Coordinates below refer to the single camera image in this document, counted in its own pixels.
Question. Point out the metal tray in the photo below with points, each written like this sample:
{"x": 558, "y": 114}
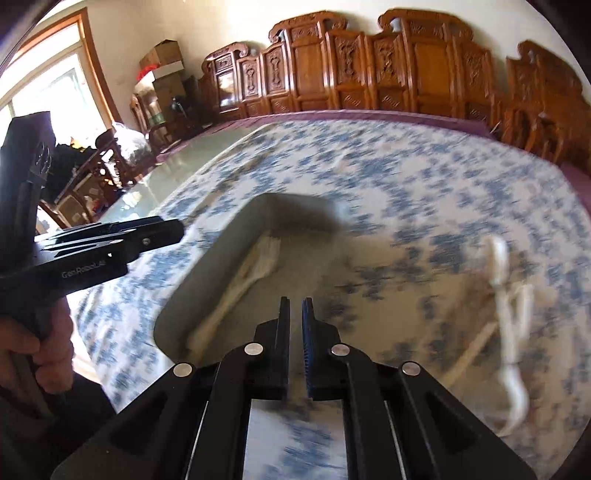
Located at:
{"x": 295, "y": 258}

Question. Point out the clear plastic bag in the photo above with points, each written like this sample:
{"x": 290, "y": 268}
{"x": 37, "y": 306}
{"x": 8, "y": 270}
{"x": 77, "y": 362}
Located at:
{"x": 131, "y": 145}

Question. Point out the silver metal fork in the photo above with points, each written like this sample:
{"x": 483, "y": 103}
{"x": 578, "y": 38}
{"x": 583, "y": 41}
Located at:
{"x": 261, "y": 258}

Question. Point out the wooden window frame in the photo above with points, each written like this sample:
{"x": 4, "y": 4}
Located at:
{"x": 94, "y": 55}

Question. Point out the white plastic spoon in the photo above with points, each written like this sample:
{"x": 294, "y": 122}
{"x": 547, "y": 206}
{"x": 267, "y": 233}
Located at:
{"x": 515, "y": 332}

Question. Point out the white box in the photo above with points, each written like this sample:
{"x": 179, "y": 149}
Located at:
{"x": 171, "y": 72}

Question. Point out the purple seat cushion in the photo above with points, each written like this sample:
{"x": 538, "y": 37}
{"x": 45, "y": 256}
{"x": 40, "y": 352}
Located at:
{"x": 579, "y": 189}

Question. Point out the person's left hand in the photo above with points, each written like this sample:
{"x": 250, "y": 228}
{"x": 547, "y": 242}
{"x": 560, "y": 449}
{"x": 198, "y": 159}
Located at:
{"x": 57, "y": 355}

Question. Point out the carved wooden bench dark panel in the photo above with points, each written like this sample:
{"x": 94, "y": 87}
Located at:
{"x": 233, "y": 78}

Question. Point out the carved wooden armchair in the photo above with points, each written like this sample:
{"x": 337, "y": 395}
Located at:
{"x": 545, "y": 92}

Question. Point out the wooden chopstick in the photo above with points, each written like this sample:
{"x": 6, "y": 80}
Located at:
{"x": 471, "y": 357}

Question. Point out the person's left forearm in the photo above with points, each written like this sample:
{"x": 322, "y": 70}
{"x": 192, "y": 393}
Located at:
{"x": 37, "y": 438}

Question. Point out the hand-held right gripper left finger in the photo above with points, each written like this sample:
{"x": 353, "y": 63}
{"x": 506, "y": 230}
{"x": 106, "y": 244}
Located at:
{"x": 284, "y": 337}

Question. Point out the brown cardboard box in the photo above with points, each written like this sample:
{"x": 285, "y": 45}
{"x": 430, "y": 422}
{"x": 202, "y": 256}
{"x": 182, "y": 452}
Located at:
{"x": 168, "y": 94}
{"x": 164, "y": 54}

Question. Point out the wooden dining chair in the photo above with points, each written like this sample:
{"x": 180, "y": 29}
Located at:
{"x": 106, "y": 170}

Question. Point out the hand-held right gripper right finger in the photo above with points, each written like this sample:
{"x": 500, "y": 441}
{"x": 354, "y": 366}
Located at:
{"x": 307, "y": 344}

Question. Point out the red bag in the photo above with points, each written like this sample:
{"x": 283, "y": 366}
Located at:
{"x": 145, "y": 74}

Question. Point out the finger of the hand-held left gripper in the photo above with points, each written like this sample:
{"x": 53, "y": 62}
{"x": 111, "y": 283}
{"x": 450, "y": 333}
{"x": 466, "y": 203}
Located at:
{"x": 157, "y": 233}
{"x": 124, "y": 224}

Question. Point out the blue floral tablecloth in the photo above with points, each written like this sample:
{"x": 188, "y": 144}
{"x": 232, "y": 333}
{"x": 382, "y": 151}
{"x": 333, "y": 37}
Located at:
{"x": 392, "y": 161}

